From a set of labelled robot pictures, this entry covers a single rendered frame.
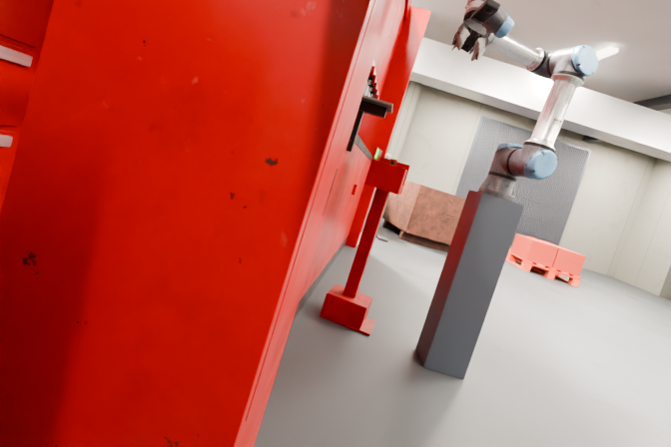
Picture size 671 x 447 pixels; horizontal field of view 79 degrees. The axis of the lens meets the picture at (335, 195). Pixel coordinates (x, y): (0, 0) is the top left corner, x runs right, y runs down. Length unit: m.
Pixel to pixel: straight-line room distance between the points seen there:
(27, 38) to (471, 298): 1.65
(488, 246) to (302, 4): 1.36
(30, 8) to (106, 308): 0.45
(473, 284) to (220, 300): 1.30
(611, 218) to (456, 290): 11.84
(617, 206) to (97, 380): 13.25
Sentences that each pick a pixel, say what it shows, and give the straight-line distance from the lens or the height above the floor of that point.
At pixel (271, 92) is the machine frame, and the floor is 0.78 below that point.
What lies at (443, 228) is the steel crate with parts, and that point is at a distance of 5.70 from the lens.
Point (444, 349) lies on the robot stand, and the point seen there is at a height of 0.10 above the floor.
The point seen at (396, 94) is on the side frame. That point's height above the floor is 1.49.
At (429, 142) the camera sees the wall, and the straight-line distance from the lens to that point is 11.48.
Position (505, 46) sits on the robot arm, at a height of 1.34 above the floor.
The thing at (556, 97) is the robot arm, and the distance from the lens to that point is 1.82.
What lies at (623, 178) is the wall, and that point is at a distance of 13.60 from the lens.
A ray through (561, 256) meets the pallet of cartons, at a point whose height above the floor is 0.38.
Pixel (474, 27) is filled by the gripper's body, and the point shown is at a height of 1.25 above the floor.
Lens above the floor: 0.71
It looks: 4 degrees down
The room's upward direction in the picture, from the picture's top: 17 degrees clockwise
